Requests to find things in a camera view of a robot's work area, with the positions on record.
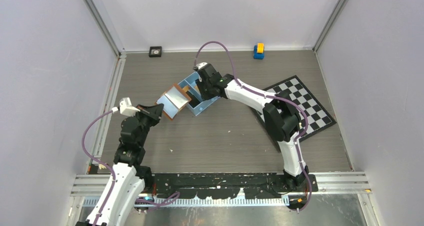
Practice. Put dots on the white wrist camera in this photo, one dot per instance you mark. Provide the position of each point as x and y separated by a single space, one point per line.
199 66
125 108

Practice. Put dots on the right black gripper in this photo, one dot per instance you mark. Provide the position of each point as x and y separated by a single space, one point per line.
205 96

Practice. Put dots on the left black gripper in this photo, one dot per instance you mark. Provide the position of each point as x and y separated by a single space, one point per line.
153 112

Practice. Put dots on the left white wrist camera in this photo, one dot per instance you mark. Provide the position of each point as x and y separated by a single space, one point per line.
125 108

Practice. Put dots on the blue three-compartment organizer box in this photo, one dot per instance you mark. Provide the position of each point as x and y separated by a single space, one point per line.
197 104

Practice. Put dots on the small black square object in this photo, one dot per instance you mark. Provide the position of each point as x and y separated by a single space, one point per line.
155 51

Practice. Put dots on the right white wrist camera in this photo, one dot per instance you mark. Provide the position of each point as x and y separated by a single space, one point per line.
199 66

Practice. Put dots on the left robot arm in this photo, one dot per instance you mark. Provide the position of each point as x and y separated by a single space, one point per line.
128 178

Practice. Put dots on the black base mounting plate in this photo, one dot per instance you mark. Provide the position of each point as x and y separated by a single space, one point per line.
220 186

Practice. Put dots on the black white checkerboard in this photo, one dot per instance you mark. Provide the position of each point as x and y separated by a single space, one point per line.
319 119

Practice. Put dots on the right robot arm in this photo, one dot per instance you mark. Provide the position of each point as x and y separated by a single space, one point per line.
282 117

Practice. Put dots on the blue yellow toy block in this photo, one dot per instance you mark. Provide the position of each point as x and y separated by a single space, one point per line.
259 51

